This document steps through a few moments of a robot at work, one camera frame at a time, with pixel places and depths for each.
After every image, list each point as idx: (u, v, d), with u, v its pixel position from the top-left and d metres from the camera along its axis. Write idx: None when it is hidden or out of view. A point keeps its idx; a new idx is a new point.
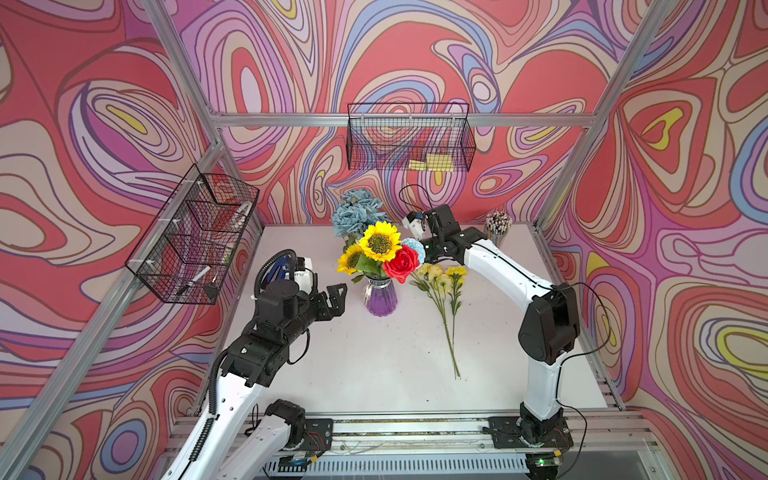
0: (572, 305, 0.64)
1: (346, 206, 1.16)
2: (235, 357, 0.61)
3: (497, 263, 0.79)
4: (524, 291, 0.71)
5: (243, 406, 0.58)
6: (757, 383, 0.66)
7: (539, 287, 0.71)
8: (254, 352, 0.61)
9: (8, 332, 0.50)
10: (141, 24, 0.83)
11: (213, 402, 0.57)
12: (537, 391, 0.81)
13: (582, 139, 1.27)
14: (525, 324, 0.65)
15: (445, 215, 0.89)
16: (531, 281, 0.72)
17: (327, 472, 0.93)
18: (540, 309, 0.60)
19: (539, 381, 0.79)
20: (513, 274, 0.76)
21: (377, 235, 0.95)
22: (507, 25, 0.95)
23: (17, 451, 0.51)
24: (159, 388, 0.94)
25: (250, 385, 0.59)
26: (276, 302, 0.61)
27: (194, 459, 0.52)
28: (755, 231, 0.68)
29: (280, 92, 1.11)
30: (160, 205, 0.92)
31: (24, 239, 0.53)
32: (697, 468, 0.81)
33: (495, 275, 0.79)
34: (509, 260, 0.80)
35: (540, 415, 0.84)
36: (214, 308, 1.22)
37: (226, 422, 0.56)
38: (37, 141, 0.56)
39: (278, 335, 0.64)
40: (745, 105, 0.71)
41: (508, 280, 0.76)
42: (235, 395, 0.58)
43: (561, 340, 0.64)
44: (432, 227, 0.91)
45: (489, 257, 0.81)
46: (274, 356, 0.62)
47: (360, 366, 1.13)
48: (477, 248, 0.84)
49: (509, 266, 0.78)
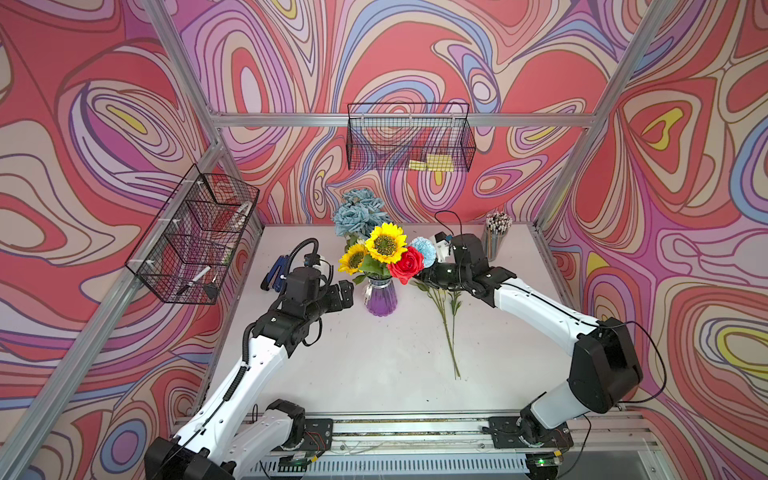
0: (626, 345, 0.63)
1: (347, 205, 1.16)
2: (265, 326, 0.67)
3: (532, 302, 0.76)
4: (567, 330, 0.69)
5: (272, 362, 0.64)
6: (757, 383, 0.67)
7: (583, 324, 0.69)
8: (281, 323, 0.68)
9: (8, 332, 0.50)
10: (141, 24, 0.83)
11: (247, 354, 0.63)
12: (551, 404, 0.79)
13: (582, 139, 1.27)
14: (576, 369, 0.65)
15: (475, 250, 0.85)
16: (572, 318, 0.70)
17: (327, 472, 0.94)
18: (589, 349, 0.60)
19: (559, 401, 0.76)
20: (552, 312, 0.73)
21: (384, 236, 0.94)
22: (507, 25, 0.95)
23: (17, 450, 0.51)
24: (159, 387, 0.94)
25: (279, 347, 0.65)
26: (301, 281, 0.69)
27: (225, 401, 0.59)
28: (755, 231, 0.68)
29: (280, 92, 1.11)
30: (159, 205, 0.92)
31: (23, 239, 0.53)
32: (697, 468, 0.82)
33: (532, 314, 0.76)
34: (544, 297, 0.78)
35: (545, 423, 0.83)
36: (214, 308, 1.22)
37: (255, 375, 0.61)
38: (38, 141, 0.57)
39: (302, 309, 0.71)
40: (745, 105, 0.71)
41: (546, 319, 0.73)
42: (265, 352, 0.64)
43: (620, 386, 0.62)
44: (460, 261, 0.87)
45: (522, 296, 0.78)
46: (298, 328, 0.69)
47: (360, 366, 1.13)
48: (507, 286, 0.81)
49: (547, 304, 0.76)
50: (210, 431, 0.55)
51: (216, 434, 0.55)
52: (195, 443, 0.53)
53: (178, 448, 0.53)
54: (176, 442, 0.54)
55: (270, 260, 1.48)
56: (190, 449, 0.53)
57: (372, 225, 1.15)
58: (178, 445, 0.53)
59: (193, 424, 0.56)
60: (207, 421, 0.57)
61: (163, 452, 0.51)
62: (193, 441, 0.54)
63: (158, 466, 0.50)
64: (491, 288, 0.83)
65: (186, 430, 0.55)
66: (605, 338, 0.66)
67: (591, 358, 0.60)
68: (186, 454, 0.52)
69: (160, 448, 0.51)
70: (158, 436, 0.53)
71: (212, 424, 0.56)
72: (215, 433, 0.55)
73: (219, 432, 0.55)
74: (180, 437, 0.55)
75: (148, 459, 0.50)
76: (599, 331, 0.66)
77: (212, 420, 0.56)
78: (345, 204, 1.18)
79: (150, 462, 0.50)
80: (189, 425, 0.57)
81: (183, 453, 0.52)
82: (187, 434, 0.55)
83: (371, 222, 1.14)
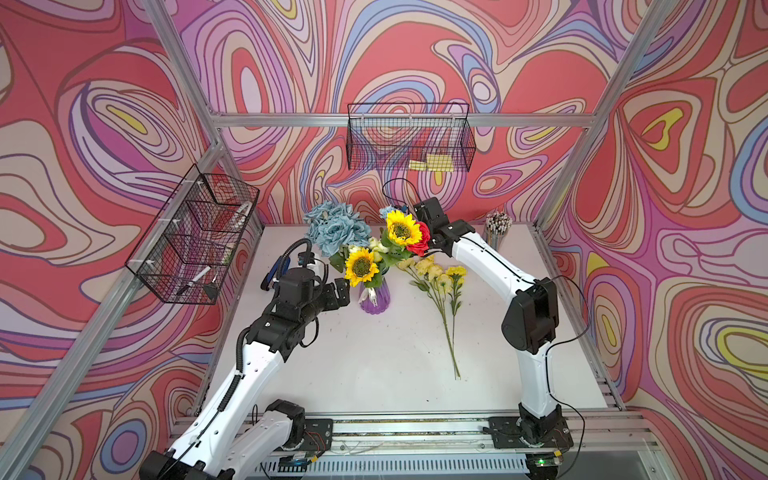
0: (552, 298, 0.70)
1: (324, 223, 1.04)
2: (259, 331, 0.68)
3: (483, 257, 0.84)
4: (509, 286, 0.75)
5: (267, 369, 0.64)
6: (757, 383, 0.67)
7: (523, 280, 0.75)
8: (275, 327, 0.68)
9: (7, 332, 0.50)
10: (141, 24, 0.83)
11: (240, 362, 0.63)
12: (530, 386, 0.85)
13: (582, 139, 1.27)
14: (507, 316, 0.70)
15: (434, 208, 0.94)
16: (515, 275, 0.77)
17: (327, 472, 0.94)
18: (522, 303, 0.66)
19: (530, 376, 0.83)
20: (499, 268, 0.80)
21: (395, 222, 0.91)
22: (507, 25, 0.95)
23: (16, 451, 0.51)
24: (159, 388, 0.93)
25: (274, 352, 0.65)
26: (295, 283, 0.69)
27: (220, 411, 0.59)
28: (755, 231, 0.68)
29: (280, 91, 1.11)
30: (160, 205, 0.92)
31: (23, 240, 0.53)
32: (697, 468, 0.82)
33: (481, 267, 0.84)
34: (494, 255, 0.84)
35: (537, 413, 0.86)
36: (214, 308, 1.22)
37: (251, 382, 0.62)
38: (37, 141, 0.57)
39: (296, 312, 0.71)
40: (745, 105, 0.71)
41: (493, 273, 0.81)
42: (259, 359, 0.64)
43: (542, 330, 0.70)
44: (422, 219, 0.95)
45: (476, 250, 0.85)
46: (294, 332, 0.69)
47: (359, 365, 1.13)
48: (465, 242, 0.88)
49: (496, 260, 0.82)
50: (204, 443, 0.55)
51: (211, 445, 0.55)
52: (190, 456, 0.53)
53: (174, 461, 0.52)
54: (171, 456, 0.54)
55: (270, 260, 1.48)
56: (186, 461, 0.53)
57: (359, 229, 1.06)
58: (173, 459, 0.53)
59: (188, 437, 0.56)
60: (202, 433, 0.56)
61: (159, 465, 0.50)
62: (189, 454, 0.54)
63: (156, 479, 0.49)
64: (451, 239, 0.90)
65: (180, 443, 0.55)
66: (537, 293, 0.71)
67: (522, 310, 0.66)
68: (184, 464, 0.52)
69: (155, 462, 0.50)
70: (152, 451, 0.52)
71: (207, 436, 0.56)
72: (210, 445, 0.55)
73: (214, 443, 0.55)
74: (175, 450, 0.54)
75: (142, 473, 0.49)
76: (534, 286, 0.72)
77: (207, 431, 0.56)
78: (314, 224, 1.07)
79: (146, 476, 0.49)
80: (184, 437, 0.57)
81: (180, 464, 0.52)
82: (182, 447, 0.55)
83: (355, 226, 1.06)
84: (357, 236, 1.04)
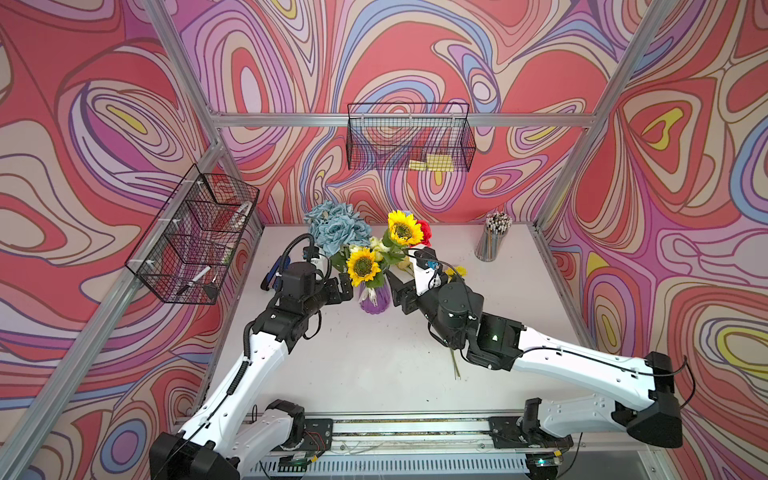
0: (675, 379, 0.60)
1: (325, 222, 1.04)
2: (264, 322, 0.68)
3: (567, 362, 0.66)
4: (636, 391, 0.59)
5: (274, 357, 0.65)
6: (757, 383, 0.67)
7: (641, 375, 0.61)
8: (280, 318, 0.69)
9: (7, 332, 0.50)
10: (140, 23, 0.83)
11: (248, 349, 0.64)
12: (569, 424, 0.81)
13: (582, 139, 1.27)
14: (642, 424, 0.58)
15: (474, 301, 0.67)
16: (628, 373, 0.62)
17: (327, 472, 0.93)
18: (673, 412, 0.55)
19: (577, 420, 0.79)
20: (599, 370, 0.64)
21: (396, 223, 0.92)
22: (507, 25, 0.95)
23: (17, 450, 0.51)
24: (159, 387, 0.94)
25: (280, 341, 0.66)
26: (297, 277, 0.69)
27: (229, 396, 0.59)
28: (756, 231, 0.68)
29: (280, 91, 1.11)
30: (159, 205, 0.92)
31: (24, 239, 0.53)
32: (697, 467, 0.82)
33: (570, 376, 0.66)
34: (577, 351, 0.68)
35: (550, 431, 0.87)
36: (214, 308, 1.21)
37: (257, 371, 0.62)
38: (38, 140, 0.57)
39: (300, 305, 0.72)
40: (745, 105, 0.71)
41: (597, 380, 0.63)
42: (265, 348, 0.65)
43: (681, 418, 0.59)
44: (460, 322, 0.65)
45: (553, 358, 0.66)
46: (297, 324, 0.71)
47: (358, 366, 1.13)
48: (529, 351, 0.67)
49: (584, 359, 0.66)
50: (214, 424, 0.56)
51: (221, 427, 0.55)
52: (201, 437, 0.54)
53: (183, 443, 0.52)
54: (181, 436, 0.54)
55: (269, 261, 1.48)
56: (195, 442, 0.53)
57: (358, 229, 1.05)
58: (183, 440, 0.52)
59: (197, 419, 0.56)
60: (211, 415, 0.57)
61: (168, 447, 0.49)
62: (198, 435, 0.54)
63: (164, 462, 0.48)
64: (508, 356, 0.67)
65: (190, 424, 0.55)
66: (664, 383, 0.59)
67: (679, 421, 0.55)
68: (191, 449, 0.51)
69: (165, 443, 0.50)
70: (162, 434, 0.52)
71: (217, 418, 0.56)
72: (219, 426, 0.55)
73: (224, 425, 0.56)
74: (185, 431, 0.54)
75: (152, 454, 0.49)
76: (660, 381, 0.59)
77: (217, 413, 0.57)
78: (314, 224, 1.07)
79: (155, 457, 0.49)
80: (192, 420, 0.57)
81: (186, 450, 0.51)
82: (192, 428, 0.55)
83: (356, 226, 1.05)
84: (357, 236, 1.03)
